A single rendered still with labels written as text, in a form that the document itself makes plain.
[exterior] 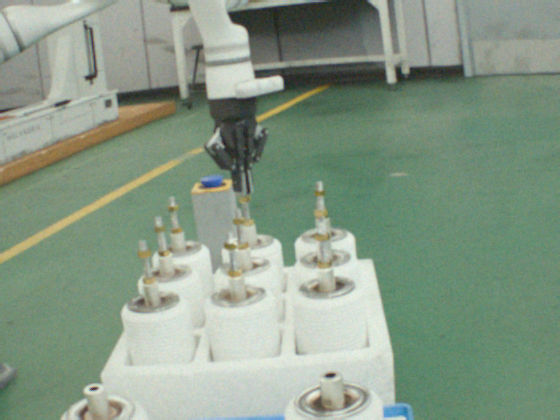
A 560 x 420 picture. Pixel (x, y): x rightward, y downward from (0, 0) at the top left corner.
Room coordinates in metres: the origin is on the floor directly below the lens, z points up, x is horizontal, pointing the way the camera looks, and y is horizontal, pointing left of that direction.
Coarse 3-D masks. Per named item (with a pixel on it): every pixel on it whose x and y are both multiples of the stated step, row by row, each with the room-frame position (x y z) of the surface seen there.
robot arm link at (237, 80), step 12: (216, 72) 1.18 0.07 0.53; (228, 72) 1.17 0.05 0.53; (240, 72) 1.18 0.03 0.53; (252, 72) 1.20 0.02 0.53; (216, 84) 1.18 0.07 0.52; (228, 84) 1.17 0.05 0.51; (240, 84) 1.14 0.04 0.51; (252, 84) 1.14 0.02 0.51; (264, 84) 1.16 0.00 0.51; (276, 84) 1.18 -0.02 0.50; (216, 96) 1.18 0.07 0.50; (228, 96) 1.17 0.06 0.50; (240, 96) 1.14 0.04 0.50
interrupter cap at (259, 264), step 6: (252, 258) 1.12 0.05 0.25; (258, 258) 1.12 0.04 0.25; (264, 258) 1.11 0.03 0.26; (228, 264) 1.11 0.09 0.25; (252, 264) 1.11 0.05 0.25; (258, 264) 1.10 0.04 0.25; (264, 264) 1.09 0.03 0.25; (270, 264) 1.09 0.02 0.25; (222, 270) 1.08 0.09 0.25; (246, 270) 1.07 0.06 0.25; (252, 270) 1.07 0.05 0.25; (258, 270) 1.06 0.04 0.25; (264, 270) 1.07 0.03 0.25
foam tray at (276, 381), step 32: (288, 288) 1.18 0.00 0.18; (288, 320) 1.04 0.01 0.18; (384, 320) 1.00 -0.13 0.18; (128, 352) 0.98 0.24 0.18; (288, 352) 0.93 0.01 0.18; (352, 352) 0.91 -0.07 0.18; (384, 352) 0.89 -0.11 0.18; (128, 384) 0.91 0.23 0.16; (160, 384) 0.91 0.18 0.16; (192, 384) 0.90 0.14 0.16; (224, 384) 0.90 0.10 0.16; (256, 384) 0.90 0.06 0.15; (288, 384) 0.90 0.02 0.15; (384, 384) 0.89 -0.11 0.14; (160, 416) 0.91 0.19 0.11; (192, 416) 0.90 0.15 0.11; (224, 416) 0.90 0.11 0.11
